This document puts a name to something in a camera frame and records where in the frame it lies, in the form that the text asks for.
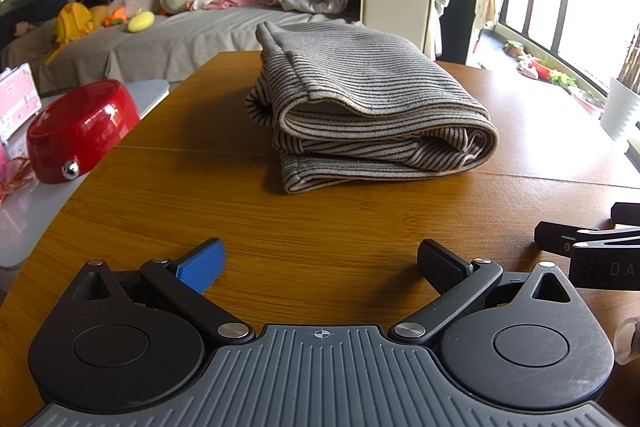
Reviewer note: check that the black television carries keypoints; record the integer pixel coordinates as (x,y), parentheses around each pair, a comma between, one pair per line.
(30,2)

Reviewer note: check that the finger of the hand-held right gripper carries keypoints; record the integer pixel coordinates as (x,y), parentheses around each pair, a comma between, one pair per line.
(627,213)
(555,237)

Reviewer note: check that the yellow plush toy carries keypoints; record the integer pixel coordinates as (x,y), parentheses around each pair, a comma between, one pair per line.
(72,22)

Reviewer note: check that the grey striped garment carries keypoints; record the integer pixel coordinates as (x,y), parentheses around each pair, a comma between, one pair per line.
(375,72)

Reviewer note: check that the orange plush toy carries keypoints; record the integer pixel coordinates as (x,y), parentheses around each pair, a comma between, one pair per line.
(115,17)

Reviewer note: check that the white ribbed plant pot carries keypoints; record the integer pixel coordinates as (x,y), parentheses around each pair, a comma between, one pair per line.
(619,112)

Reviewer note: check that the beige sofa armrest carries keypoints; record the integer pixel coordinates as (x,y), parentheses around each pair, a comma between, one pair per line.
(395,7)

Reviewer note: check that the red floor toy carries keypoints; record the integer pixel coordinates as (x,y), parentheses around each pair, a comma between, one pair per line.
(540,69)

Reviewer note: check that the yellow-green plush toy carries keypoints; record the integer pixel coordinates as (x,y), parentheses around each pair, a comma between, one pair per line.
(140,21)

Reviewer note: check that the green leafy plant tray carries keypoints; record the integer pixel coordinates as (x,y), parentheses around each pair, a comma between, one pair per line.
(562,78)

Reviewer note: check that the glossy red container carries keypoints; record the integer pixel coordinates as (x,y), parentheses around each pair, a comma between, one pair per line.
(82,132)

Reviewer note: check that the grey covered sofa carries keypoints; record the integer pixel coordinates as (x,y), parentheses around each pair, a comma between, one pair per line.
(200,37)

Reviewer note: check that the person's right hand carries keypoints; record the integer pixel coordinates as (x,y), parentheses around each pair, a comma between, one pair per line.
(629,342)

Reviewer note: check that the pink bowl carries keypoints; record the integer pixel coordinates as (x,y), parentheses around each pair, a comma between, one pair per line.
(589,103)

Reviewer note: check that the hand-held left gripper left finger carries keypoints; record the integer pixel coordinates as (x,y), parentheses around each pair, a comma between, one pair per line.
(209,263)

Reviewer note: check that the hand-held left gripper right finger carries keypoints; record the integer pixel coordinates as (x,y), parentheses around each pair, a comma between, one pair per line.
(442,264)

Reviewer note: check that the pink storage case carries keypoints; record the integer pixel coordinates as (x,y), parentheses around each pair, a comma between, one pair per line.
(17,102)

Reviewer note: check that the pink ribbon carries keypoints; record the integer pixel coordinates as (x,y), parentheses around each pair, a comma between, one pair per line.
(12,179)

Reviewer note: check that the small beige floor toy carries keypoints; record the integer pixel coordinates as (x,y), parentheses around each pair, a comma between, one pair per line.
(514,48)

